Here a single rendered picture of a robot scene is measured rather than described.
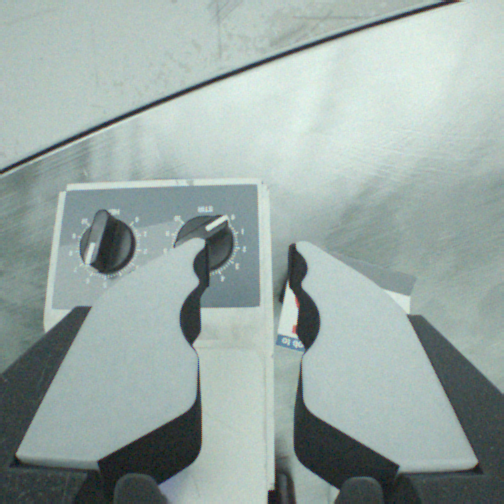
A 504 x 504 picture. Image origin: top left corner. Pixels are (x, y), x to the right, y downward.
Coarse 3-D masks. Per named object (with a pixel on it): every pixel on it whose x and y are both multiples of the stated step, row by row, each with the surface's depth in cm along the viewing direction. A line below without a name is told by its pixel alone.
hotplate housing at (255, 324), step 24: (264, 192) 23; (264, 216) 22; (264, 240) 22; (264, 264) 22; (48, 288) 21; (264, 288) 21; (48, 312) 20; (216, 312) 20; (240, 312) 20; (264, 312) 20; (216, 336) 20; (240, 336) 20; (264, 336) 20
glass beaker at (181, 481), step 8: (192, 464) 20; (184, 472) 18; (192, 472) 20; (168, 480) 17; (176, 480) 17; (184, 480) 18; (160, 488) 16; (168, 488) 16; (176, 488) 17; (184, 488) 18; (168, 496) 16; (176, 496) 17; (184, 496) 17
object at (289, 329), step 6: (294, 300) 25; (288, 306) 25; (294, 306) 25; (402, 306) 26; (288, 312) 25; (294, 312) 25; (288, 318) 25; (294, 318) 25; (288, 324) 24; (294, 324) 24; (288, 330) 24; (294, 330) 24; (294, 336) 24
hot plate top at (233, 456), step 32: (224, 352) 19; (256, 352) 19; (224, 384) 19; (256, 384) 19; (224, 416) 20; (256, 416) 20; (224, 448) 20; (256, 448) 20; (192, 480) 21; (224, 480) 21; (256, 480) 21
